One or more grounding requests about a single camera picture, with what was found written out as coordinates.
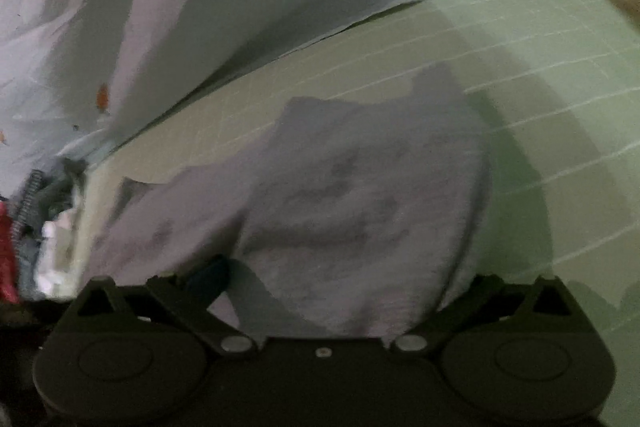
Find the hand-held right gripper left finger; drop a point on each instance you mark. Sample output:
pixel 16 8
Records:
pixel 210 274

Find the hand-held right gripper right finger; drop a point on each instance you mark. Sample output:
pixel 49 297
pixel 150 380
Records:
pixel 450 312

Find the grey garment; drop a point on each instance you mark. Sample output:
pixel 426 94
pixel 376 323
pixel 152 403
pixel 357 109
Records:
pixel 325 207

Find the pile of mixed clothes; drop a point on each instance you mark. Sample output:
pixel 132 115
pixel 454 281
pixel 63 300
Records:
pixel 45 227

